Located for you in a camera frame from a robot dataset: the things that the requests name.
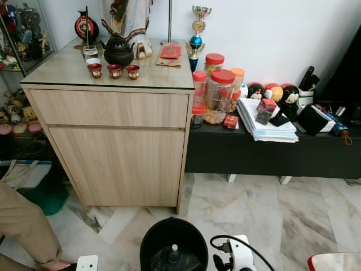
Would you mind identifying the black round rubbish bin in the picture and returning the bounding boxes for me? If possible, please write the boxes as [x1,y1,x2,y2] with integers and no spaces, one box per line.
[139,217,209,271]

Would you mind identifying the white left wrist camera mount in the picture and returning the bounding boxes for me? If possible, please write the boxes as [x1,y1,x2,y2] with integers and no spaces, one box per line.
[76,255,99,271]

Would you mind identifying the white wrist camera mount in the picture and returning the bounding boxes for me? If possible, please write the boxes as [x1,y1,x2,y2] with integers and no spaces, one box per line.
[76,255,99,271]
[223,234,257,271]

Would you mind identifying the robed deity statue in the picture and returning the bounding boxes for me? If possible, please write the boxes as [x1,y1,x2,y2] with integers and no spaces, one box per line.
[100,0,154,60]

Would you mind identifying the green plastic bin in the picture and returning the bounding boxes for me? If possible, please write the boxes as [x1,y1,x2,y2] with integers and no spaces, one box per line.
[20,169,70,216]

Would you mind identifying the silver trophy with blue ball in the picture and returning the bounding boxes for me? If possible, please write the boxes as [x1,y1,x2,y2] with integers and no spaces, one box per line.
[186,6,212,71]

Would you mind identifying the medium red-lid snack jar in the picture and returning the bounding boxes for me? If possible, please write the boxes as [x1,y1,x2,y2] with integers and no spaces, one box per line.
[204,53,225,77]

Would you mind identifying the blue folding umbrella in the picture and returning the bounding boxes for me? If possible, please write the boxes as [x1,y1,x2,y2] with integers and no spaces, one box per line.
[316,104,353,146]

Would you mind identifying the black square case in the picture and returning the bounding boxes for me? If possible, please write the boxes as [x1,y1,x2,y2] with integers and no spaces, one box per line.
[296,104,331,136]

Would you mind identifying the black low TV bench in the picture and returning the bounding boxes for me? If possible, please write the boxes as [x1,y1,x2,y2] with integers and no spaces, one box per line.
[185,116,361,180]

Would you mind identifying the beige plush toy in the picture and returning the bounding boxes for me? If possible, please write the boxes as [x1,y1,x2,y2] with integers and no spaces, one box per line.
[5,99,26,122]

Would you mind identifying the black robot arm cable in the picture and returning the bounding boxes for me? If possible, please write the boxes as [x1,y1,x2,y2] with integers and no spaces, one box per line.
[210,235,276,271]

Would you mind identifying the orange-lid plastic jar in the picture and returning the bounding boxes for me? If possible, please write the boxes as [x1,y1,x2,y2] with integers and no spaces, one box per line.
[230,68,246,111]

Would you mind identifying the small black-haired doll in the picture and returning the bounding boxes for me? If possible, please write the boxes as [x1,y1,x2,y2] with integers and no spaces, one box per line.
[247,82,265,101]

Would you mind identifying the clear drinking glass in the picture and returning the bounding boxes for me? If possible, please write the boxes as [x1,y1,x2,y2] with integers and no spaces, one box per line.
[83,45,99,60]

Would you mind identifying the round orange toy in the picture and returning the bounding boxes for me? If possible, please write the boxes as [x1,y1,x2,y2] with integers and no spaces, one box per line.
[264,83,284,103]

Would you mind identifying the black television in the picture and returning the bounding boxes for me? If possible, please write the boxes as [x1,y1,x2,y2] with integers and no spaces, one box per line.
[319,28,361,108]

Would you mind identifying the red and black box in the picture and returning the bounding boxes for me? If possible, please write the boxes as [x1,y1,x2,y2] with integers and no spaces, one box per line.
[256,98,278,125]

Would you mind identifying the person leg khaki trousers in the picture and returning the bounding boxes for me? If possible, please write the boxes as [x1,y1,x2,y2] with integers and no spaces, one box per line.
[0,181,77,271]

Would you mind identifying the small red-lid jar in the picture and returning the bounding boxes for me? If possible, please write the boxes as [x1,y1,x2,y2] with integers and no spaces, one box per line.
[191,104,205,129]

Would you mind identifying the round black red ornament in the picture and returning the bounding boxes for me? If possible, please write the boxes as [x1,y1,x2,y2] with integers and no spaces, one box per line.
[74,6,100,43]

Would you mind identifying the black-haired doll in black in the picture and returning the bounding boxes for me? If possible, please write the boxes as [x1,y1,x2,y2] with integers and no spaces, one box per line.
[280,84,301,116]

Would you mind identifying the large red-lid plastic jar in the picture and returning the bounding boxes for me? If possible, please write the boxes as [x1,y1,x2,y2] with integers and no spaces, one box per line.
[204,69,236,125]

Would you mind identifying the small red box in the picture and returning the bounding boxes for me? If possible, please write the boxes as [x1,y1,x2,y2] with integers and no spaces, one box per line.
[223,115,239,129]

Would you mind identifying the tall red-lid clear bottle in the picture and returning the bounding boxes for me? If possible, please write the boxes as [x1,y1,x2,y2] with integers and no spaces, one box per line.
[192,71,208,108]

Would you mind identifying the thin metal pole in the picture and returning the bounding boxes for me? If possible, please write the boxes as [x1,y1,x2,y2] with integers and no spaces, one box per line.
[161,0,180,46]

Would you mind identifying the light wooden cabinet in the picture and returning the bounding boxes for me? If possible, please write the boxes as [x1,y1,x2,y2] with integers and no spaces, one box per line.
[21,38,195,215]

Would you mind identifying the red packet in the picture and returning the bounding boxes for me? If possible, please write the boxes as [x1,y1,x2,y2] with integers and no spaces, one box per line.
[160,44,182,59]

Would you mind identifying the black incense burner pot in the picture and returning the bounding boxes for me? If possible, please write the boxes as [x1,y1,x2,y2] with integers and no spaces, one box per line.
[100,33,136,67]

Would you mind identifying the clear plastic bottle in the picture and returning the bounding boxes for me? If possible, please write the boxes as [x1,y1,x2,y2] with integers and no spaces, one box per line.
[168,244,181,265]

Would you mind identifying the glass display cabinet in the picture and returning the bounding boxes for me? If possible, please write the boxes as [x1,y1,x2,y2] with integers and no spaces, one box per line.
[0,0,55,77]

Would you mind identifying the stack of white papers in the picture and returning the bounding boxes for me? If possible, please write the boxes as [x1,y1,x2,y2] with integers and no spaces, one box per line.
[237,98,300,143]

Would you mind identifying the black remote control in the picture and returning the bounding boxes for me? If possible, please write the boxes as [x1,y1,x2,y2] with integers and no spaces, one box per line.
[299,65,320,92]

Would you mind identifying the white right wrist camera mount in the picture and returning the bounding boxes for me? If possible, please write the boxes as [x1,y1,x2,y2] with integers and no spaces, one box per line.
[223,234,257,271]

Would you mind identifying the white holder cup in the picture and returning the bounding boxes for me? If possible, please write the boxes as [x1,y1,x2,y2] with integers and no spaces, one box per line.
[299,89,315,107]

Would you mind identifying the white bag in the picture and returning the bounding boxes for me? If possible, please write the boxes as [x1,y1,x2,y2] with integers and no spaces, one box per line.
[0,160,52,190]

